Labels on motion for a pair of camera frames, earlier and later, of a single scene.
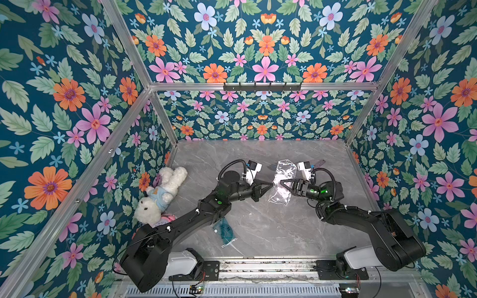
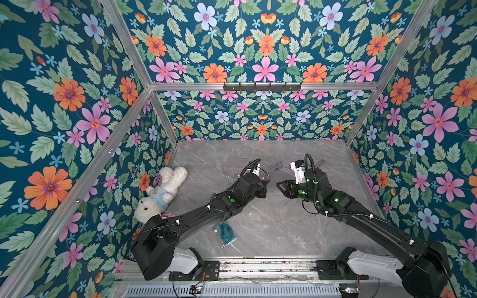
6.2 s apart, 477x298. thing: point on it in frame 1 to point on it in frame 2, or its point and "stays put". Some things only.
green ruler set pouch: (224, 230) stays put
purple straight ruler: (320, 164) stays put
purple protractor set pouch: (286, 169) to (263, 176)
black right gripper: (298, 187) stays put
